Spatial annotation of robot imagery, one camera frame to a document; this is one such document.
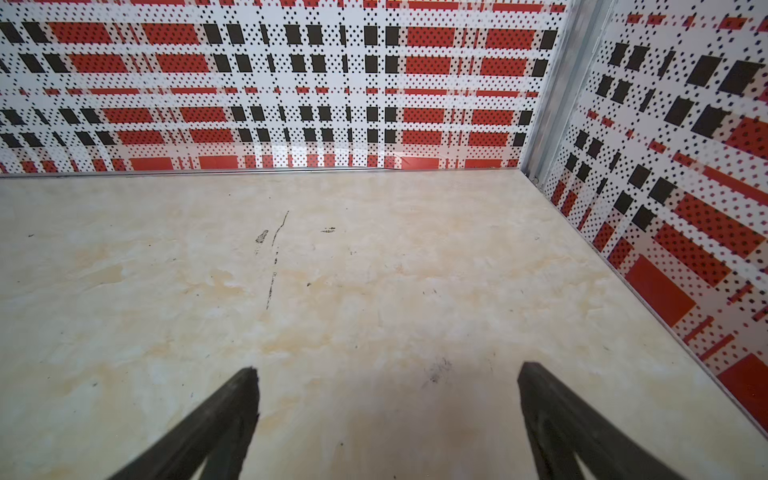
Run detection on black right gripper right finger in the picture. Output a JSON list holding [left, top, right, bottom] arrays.
[[517, 362, 681, 479]]

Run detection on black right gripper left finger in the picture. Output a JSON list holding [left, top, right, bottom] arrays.
[[112, 367, 260, 479]]

